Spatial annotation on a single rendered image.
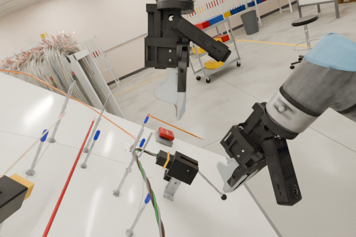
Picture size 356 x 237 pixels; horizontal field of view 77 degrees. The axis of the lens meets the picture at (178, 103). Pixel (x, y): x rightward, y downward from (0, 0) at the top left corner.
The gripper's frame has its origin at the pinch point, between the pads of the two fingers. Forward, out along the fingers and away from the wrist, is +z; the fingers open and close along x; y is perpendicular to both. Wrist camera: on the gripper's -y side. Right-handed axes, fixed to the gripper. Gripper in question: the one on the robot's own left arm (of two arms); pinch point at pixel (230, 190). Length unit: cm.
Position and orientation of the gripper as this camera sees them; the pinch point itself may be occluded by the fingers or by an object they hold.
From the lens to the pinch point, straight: 53.7
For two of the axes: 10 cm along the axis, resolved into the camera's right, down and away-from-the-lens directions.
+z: -4.0, 7.4, 5.4
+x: -7.7, 0.4, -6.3
